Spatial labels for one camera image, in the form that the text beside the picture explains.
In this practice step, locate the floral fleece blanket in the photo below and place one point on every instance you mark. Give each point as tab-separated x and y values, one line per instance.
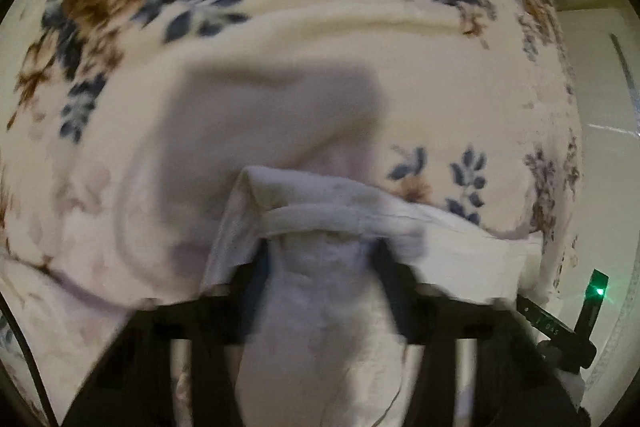
300	57

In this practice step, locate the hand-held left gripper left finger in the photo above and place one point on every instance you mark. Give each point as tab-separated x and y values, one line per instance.
256	289

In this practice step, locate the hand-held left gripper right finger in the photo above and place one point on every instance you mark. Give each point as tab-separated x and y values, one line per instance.
395	294

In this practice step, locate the white pants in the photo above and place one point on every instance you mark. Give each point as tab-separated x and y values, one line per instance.
320	307

